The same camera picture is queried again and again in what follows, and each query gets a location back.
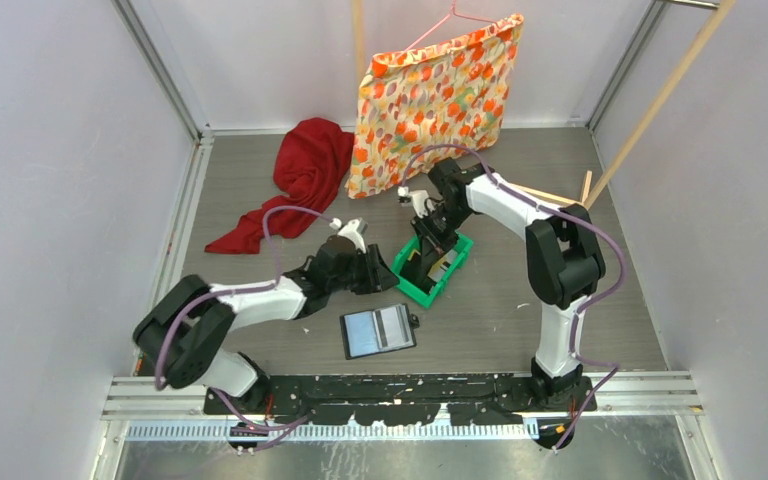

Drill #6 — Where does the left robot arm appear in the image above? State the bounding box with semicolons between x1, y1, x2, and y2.
132;235;399;414

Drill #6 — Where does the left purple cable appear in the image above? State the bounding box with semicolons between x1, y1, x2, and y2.
153;205;342;453

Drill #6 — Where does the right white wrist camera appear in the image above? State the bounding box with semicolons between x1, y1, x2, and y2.
397;186;429;217

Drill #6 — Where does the wooden rack frame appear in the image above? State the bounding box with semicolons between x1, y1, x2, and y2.
350;0;738;210

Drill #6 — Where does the black card holder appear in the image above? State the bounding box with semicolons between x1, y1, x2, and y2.
339;303;420;360

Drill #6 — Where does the yellow credit card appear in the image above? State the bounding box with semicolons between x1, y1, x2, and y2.
428;250;458;282

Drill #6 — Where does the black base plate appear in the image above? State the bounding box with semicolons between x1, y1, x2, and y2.
231;373;592;426

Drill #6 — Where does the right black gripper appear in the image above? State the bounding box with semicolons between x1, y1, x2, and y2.
412;202;475;270

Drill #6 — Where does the red cloth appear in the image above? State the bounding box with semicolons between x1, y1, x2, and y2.
204;118;354;255

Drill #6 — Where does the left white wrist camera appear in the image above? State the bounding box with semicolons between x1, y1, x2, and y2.
329;217;368;253

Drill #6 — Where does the pink wire hanger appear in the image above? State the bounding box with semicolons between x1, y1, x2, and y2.
404;0;495;51

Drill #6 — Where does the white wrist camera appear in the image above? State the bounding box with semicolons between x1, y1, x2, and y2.
329;217;368;253
397;186;429;217

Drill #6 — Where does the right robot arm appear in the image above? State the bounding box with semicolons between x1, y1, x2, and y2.
398;159;606;411

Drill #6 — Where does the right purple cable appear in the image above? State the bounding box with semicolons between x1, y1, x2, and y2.
398;144;627;453

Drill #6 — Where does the purple cable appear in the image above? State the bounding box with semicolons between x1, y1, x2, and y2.
153;205;342;453
398;144;627;453

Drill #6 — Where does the floral orange gift bag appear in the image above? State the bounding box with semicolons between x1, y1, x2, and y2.
345;14;524;199

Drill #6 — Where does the green plastic bin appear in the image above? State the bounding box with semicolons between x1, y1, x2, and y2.
392;234;474;309

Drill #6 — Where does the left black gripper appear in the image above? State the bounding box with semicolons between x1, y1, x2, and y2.
327;244;398;295

